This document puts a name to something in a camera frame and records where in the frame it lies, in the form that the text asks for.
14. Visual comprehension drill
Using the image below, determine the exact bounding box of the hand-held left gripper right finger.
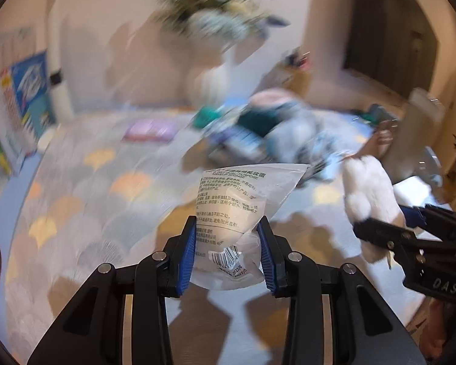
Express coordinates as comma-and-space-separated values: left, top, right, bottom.
256, 216, 428, 365

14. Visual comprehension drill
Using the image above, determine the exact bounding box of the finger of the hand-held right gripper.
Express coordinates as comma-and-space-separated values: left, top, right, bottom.
353, 217, 434, 260
399, 204, 456, 241

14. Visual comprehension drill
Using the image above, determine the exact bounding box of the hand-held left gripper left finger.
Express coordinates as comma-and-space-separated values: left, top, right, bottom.
26, 216, 198, 365

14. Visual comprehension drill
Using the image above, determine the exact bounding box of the white plush toy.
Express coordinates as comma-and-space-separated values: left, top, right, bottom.
342, 155, 406, 264

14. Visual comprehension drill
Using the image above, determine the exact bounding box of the clear plastic sponge bag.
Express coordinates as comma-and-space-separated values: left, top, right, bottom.
189, 163, 311, 291

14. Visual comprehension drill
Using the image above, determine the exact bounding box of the blue face mask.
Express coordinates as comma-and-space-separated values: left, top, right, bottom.
264, 120, 344, 181

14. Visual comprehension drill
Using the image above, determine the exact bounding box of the white tissue pack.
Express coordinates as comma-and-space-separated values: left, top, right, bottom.
393, 179, 453, 210

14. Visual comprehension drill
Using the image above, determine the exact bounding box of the grey tumbler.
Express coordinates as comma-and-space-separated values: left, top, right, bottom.
385, 88, 447, 183

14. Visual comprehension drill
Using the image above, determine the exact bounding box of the dark blue packet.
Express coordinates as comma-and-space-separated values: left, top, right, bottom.
207, 125, 268, 164

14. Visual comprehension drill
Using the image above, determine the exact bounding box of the dark blue case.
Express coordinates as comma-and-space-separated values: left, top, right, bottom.
351, 103, 398, 126

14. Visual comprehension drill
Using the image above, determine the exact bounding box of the purple packet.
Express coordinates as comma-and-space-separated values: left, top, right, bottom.
123, 119, 177, 143

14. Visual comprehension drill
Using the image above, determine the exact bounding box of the pale pink cloth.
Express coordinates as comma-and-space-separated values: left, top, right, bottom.
249, 88, 302, 109

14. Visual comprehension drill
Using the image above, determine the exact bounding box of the white ribbed vase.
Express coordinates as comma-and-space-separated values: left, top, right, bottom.
186, 51, 236, 107

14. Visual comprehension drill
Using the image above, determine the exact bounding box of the brown pen holder box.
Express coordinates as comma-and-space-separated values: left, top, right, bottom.
268, 47, 316, 97

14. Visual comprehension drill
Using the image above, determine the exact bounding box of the dark wooden door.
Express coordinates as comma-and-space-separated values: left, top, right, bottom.
344, 0, 441, 97

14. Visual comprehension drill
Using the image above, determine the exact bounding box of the white cylinder bottle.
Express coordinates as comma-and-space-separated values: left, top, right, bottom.
47, 0, 73, 122

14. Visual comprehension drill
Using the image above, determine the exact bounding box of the blue poster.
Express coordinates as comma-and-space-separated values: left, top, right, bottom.
0, 51, 56, 149

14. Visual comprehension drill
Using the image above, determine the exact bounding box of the blue and white flower bouquet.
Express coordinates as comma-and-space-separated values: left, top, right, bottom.
150, 0, 289, 52

